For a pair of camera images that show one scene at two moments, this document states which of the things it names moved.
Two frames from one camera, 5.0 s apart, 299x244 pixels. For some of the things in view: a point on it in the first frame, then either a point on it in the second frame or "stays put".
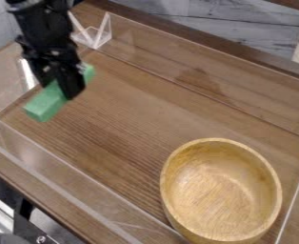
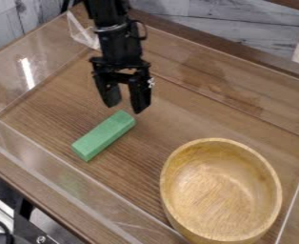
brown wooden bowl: (221, 191) stays put
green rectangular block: (51, 97) to (104, 133)
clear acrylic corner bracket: (92, 35) stays put
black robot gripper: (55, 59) to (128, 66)
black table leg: (26, 209) stays put
